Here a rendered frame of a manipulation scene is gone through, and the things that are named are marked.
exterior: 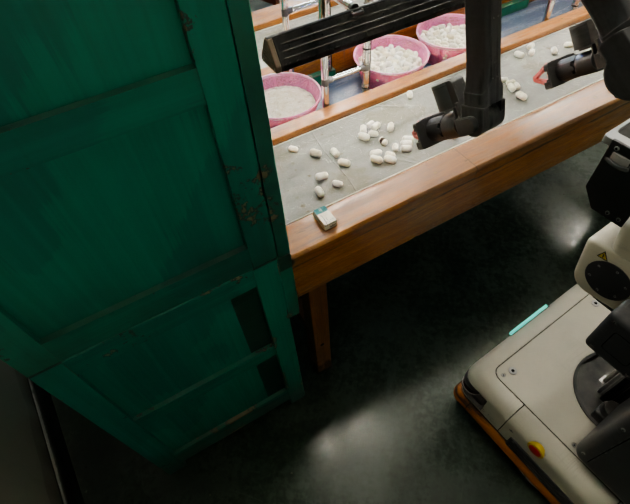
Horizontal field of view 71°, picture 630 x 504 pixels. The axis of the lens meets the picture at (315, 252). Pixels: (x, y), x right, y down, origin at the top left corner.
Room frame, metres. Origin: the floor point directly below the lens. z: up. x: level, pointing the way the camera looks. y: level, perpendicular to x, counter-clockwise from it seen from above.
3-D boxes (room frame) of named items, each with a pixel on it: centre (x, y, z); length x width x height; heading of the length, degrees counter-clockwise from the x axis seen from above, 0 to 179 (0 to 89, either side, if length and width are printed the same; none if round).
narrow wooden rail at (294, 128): (1.42, -0.55, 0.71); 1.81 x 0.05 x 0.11; 116
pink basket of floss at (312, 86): (1.31, 0.06, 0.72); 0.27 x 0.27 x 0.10
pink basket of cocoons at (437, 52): (1.62, -0.58, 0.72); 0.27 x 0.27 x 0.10
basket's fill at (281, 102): (1.31, 0.06, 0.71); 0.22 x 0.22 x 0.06
